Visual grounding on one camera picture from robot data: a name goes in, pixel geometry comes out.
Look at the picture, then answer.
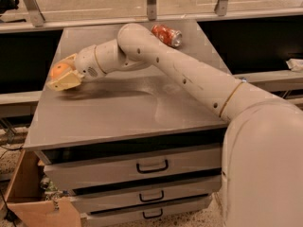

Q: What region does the middle grey drawer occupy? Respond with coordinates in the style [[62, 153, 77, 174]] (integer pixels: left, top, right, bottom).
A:
[[70, 175, 221, 213]]

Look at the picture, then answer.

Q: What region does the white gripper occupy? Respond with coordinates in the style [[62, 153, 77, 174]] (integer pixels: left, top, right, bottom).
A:
[[46, 45, 106, 91]]

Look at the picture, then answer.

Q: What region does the bottom grey drawer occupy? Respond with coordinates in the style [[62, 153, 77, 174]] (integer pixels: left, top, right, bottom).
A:
[[87, 195, 211, 227]]

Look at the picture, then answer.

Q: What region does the right metal railing post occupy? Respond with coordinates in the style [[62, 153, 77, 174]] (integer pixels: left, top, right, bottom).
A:
[[214, 0, 229, 16]]

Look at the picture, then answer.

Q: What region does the orange fruit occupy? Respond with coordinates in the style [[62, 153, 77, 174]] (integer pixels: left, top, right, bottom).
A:
[[50, 62, 71, 79]]

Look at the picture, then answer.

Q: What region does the middle metal railing post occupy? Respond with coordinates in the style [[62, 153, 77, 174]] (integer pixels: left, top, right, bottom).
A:
[[147, 0, 157, 21]]

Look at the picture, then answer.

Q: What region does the grey drawer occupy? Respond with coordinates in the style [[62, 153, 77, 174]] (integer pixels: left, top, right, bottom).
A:
[[45, 144, 222, 190], [87, 195, 211, 227], [70, 175, 221, 213]]

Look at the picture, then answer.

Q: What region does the cardboard box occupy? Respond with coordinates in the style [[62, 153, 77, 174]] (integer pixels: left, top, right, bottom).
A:
[[5, 150, 81, 227]]

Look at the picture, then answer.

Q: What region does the grey drawer cabinet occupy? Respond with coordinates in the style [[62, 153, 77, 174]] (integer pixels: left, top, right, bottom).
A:
[[23, 19, 241, 227]]

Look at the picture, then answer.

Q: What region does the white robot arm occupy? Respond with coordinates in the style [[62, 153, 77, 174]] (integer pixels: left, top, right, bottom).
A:
[[47, 24, 303, 227]]

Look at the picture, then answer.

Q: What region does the metal railing post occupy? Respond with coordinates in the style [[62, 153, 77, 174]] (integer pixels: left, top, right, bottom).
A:
[[147, 0, 157, 21], [214, 0, 229, 16], [23, 0, 45, 27]]

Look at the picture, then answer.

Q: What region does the red crushed soda can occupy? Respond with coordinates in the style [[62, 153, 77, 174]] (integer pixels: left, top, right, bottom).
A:
[[151, 25, 182, 48]]

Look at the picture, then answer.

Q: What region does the left metal railing post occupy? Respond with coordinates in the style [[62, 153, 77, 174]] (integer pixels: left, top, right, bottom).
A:
[[23, 0, 45, 27]]

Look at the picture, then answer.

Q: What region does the top grey drawer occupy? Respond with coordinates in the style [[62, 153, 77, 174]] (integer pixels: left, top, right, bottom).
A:
[[45, 144, 222, 190]]

